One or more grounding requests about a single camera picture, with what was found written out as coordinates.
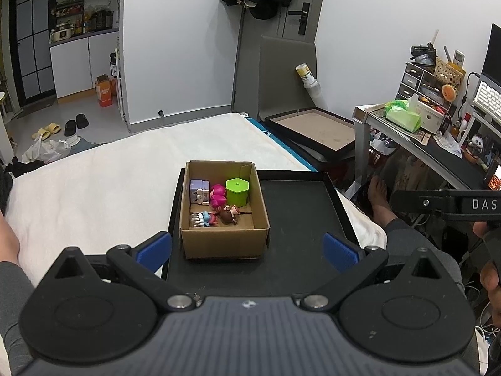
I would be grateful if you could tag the blue-haired figurine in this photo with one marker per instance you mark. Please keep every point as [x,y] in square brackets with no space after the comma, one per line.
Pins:
[205,219]

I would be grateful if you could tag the grey drawer organizer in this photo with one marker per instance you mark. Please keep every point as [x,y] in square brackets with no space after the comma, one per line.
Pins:
[411,80]

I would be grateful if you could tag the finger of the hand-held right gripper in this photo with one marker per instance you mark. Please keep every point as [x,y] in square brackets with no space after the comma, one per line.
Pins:
[415,201]

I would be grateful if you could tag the orange ball toy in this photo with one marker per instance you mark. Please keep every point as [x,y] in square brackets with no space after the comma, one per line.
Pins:
[449,91]

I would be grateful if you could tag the lit phone screen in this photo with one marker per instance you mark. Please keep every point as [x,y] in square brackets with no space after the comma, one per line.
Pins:
[495,178]

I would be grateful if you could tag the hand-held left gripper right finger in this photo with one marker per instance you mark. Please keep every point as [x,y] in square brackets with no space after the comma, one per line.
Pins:
[340,252]

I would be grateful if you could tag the white cabinet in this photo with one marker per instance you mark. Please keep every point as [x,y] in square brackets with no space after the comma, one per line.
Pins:
[74,66]

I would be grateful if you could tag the grey board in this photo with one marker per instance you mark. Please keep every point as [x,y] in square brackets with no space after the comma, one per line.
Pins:
[282,78]

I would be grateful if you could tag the wicker basket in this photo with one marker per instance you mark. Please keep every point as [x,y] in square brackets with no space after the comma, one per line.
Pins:
[450,72]

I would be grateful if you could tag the person's right hand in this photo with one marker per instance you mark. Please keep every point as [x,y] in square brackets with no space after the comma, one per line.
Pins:
[490,282]

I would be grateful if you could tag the black-framed glass door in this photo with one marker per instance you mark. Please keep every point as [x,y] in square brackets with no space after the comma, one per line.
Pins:
[33,39]

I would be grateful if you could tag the grey door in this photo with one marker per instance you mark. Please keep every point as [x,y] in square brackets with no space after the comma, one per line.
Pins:
[250,31]

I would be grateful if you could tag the green tissue pack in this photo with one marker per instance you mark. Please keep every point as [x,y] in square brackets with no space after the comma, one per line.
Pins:
[403,117]

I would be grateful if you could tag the orange carton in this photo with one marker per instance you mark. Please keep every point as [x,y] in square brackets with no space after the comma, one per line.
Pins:
[105,94]

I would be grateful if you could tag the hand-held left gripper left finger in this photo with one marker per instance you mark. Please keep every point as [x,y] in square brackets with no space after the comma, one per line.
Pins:
[154,252]

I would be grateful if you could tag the white plastic bag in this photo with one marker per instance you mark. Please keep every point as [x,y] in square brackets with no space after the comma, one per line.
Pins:
[47,150]

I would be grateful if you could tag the yellow-capped canister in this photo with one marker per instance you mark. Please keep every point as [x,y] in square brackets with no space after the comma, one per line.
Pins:
[305,74]

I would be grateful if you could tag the black tray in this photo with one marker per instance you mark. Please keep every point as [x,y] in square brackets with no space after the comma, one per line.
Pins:
[301,219]

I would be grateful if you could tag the purple cube toy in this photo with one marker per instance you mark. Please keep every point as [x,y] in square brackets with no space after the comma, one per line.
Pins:
[197,188]

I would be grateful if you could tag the white drawer box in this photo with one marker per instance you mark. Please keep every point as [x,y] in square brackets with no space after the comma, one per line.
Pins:
[432,117]

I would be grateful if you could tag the row of kitchen bottles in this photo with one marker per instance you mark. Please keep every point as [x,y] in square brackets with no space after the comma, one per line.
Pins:
[96,19]

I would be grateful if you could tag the red basket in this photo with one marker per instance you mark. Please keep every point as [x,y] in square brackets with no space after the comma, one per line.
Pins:
[377,158]

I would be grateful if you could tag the panda figurine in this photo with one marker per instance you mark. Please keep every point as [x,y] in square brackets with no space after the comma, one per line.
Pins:
[477,147]

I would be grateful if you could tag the brown cardboard box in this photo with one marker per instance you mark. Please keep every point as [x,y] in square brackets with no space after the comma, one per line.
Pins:
[223,243]

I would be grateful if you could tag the black monitor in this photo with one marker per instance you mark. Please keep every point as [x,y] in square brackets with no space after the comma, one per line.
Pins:
[494,53]

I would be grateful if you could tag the black clutter on organizer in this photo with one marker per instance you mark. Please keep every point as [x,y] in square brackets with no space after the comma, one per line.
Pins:
[422,55]

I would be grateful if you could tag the pink figurine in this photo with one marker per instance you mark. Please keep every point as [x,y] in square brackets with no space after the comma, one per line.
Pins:
[218,196]

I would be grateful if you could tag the white keyboard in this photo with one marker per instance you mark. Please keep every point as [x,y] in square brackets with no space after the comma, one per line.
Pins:
[489,100]

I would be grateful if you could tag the brown-haired doll figurine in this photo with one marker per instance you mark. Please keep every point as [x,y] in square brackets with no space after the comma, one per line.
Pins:
[228,214]

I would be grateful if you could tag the spray bottle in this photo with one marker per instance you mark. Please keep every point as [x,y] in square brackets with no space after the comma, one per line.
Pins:
[113,64]

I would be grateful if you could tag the rice cooker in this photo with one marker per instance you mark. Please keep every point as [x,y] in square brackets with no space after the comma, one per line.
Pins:
[61,35]

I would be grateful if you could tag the grey desk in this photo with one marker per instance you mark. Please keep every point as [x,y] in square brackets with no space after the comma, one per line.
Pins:
[450,160]

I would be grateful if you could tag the white remote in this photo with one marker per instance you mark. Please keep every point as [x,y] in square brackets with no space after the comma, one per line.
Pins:
[459,57]

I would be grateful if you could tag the person's left leg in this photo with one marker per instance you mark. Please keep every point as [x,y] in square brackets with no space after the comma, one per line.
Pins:
[11,301]

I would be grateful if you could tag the black slipper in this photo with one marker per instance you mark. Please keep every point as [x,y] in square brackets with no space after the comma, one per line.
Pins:
[70,128]
[82,121]

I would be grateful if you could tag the black frame with brown board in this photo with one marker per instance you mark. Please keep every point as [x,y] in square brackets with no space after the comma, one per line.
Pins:
[313,127]

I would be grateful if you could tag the yellow slipper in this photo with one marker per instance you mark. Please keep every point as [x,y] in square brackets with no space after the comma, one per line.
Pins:
[53,128]
[41,135]

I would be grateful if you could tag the green hexagonal box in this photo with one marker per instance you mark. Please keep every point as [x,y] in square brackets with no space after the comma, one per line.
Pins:
[237,194]

